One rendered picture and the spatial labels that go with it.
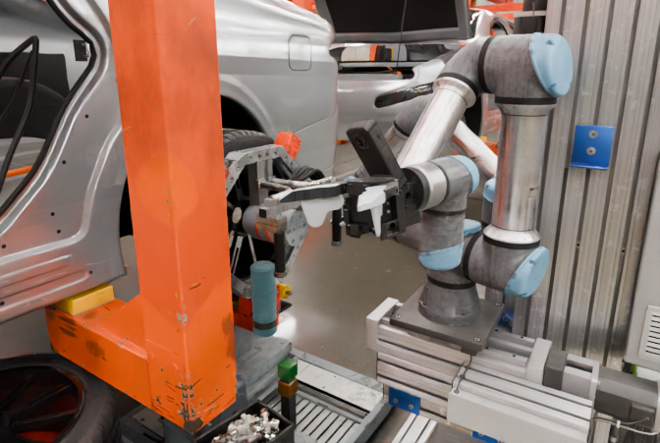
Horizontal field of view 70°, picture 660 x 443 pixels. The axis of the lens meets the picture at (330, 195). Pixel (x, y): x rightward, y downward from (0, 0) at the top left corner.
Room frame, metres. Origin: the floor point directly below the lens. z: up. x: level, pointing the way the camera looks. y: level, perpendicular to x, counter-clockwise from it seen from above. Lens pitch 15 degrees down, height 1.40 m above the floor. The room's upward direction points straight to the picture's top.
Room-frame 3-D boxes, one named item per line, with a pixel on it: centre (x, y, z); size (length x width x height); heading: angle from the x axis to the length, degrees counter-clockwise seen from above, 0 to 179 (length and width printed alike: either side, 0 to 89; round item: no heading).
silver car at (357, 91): (6.26, -1.42, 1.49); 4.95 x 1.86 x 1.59; 146
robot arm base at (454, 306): (1.07, -0.30, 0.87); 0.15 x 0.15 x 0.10
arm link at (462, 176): (0.79, -0.20, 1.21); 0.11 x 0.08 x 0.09; 134
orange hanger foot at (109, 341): (1.28, 0.64, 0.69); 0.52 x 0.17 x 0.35; 56
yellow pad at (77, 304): (1.38, 0.79, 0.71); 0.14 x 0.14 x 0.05; 56
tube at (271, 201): (1.55, 0.22, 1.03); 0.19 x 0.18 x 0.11; 56
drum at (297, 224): (1.66, 0.20, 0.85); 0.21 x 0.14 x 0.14; 56
